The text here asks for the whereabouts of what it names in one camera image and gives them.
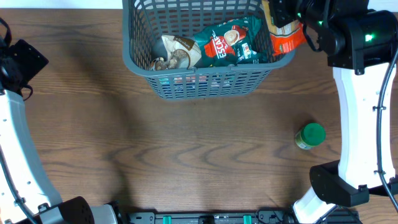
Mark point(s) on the orange spaghetti pasta packet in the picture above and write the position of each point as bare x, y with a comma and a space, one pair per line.
285, 39

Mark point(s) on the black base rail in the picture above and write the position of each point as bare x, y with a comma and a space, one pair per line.
259, 217

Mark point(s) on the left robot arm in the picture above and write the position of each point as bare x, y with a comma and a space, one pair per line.
27, 194

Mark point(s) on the green Nescafe coffee bag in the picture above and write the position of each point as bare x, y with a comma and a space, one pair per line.
231, 43

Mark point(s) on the beige brown snack pouch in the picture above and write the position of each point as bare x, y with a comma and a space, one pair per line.
174, 52

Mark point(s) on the blue Kleenex tissue multipack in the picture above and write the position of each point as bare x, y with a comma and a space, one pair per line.
192, 83

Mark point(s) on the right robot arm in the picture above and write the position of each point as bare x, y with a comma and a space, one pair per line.
361, 48

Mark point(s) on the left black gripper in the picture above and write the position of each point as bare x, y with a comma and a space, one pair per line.
23, 62

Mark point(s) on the green lidded jar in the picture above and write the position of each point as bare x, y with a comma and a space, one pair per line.
310, 136

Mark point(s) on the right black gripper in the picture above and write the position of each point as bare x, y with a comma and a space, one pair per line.
280, 13

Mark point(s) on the grey plastic lattice basket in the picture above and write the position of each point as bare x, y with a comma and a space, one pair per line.
144, 23

